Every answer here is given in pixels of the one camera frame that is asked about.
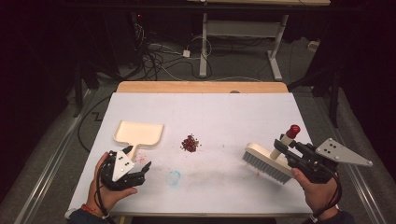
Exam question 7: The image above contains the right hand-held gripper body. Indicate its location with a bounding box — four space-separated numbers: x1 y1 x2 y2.
293 137 374 185

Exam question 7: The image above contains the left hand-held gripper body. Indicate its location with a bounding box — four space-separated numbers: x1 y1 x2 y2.
99 150 147 191

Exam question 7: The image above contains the cream plastic dustpan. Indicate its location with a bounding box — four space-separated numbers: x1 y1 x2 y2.
112 119 165 161

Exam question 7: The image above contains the cream hand brush red-tipped handle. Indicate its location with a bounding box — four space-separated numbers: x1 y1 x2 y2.
242 124 302 185

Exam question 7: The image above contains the pile of red crumbs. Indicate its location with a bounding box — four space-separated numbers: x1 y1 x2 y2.
180 133 202 153

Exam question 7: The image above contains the person's left hand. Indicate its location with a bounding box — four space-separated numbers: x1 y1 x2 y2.
86 151 139 216

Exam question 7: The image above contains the person's right hand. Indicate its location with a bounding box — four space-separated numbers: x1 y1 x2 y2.
290 168 339 215

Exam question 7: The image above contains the red wristband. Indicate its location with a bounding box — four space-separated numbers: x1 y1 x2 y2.
80 203 105 218

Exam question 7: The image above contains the black stand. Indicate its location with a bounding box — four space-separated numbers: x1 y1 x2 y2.
288 66 341 129
72 60 101 119

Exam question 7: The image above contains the white board table cover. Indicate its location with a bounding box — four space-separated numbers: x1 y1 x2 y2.
67 91 316 217

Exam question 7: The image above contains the wooden table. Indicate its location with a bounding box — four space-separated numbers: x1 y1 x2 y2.
74 80 314 218

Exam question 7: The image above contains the white box on floor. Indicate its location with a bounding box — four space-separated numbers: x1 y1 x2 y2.
306 40 321 53

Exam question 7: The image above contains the white metal-legged desk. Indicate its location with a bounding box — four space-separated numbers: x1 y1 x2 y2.
186 0 332 82

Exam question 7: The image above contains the left hand-held gripper cable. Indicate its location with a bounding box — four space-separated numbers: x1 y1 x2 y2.
94 160 111 220

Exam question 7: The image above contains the hand-held gripper cable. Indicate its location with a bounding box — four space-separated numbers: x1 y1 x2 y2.
312 172 344 220
94 160 111 220

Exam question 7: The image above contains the right hand-held gripper cable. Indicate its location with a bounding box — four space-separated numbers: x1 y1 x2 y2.
312 172 344 220

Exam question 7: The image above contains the metal floor rail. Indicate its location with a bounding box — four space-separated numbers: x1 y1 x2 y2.
321 99 390 224
13 89 96 224

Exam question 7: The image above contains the black floor cable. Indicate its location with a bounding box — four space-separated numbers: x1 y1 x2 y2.
77 94 112 154

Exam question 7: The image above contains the thin white floor cable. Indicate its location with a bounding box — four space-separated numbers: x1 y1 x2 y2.
214 76 263 83

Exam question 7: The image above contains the tangle of floor cables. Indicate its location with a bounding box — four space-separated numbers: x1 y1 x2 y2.
134 22 214 82

